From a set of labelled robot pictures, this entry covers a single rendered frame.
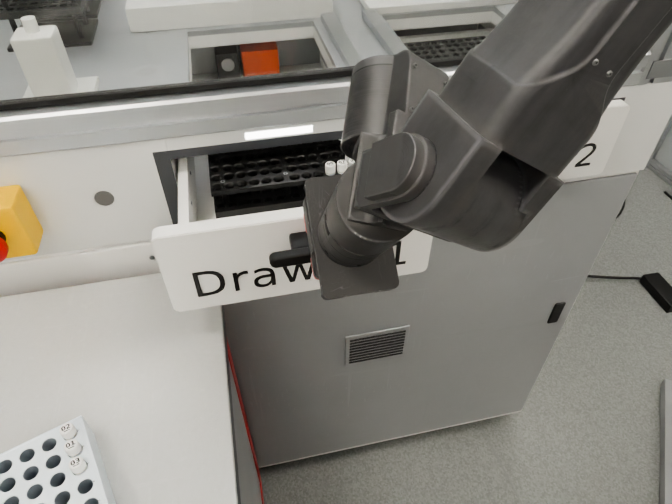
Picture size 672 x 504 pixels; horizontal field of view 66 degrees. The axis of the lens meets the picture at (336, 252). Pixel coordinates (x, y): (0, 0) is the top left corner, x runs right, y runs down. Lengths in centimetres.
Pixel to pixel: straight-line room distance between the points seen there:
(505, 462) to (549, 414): 19
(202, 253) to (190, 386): 16
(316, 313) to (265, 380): 20
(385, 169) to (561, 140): 9
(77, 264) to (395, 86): 53
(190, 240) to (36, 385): 25
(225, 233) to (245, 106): 16
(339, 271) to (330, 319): 46
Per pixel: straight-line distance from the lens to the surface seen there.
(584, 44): 26
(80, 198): 68
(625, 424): 161
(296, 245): 51
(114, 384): 63
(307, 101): 61
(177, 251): 53
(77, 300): 73
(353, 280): 42
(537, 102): 26
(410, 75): 34
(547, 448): 149
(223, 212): 62
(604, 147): 82
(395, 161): 27
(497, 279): 94
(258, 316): 84
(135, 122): 62
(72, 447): 55
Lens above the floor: 126
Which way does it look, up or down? 44 degrees down
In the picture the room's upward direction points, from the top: straight up
